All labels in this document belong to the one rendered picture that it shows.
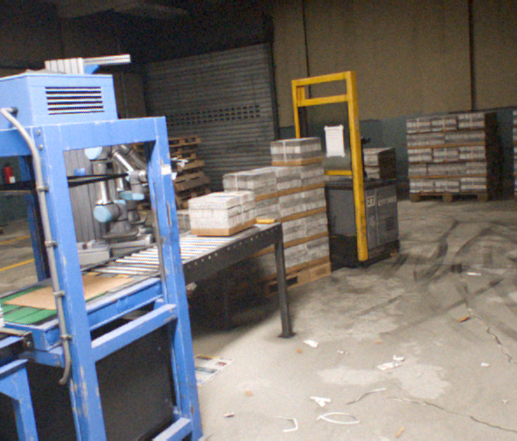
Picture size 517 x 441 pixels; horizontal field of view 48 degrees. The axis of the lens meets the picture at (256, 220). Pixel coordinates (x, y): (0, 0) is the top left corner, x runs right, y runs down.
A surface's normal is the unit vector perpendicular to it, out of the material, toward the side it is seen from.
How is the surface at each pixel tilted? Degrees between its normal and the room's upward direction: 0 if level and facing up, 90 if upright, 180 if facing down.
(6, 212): 90
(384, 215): 90
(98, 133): 90
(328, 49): 90
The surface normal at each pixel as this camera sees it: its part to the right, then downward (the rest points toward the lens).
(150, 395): 0.86, 0.00
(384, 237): 0.66, 0.07
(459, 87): -0.50, 0.19
